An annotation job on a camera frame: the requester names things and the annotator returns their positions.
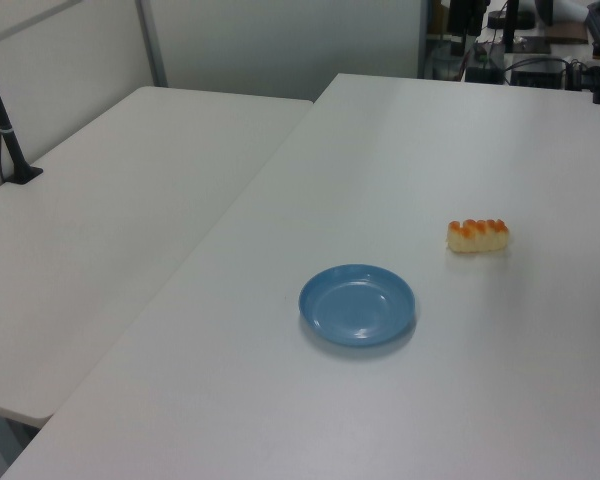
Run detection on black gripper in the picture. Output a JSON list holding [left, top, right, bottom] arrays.
[[447, 0, 489, 56]]

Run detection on orange glazed bread loaf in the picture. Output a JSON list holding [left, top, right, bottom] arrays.
[[446, 218, 510, 254]]

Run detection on blue round plate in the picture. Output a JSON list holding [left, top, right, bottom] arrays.
[[298, 264, 418, 349]]

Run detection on small black device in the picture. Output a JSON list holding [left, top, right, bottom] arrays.
[[464, 63, 502, 84]]

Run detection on black upright monitor stand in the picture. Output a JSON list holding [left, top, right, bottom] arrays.
[[502, 0, 521, 54]]

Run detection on black electronics box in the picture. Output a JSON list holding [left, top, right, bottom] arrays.
[[509, 57, 567, 90]]

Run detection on brown flat board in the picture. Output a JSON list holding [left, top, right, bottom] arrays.
[[544, 23, 589, 45]]

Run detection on black stand pole with base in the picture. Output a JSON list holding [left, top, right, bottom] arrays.
[[0, 37, 45, 187]]

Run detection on white metal shelf post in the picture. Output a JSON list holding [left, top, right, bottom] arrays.
[[417, 0, 430, 80]]

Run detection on grey partition frame post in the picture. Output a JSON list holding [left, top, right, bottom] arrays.
[[133, 0, 169, 89]]

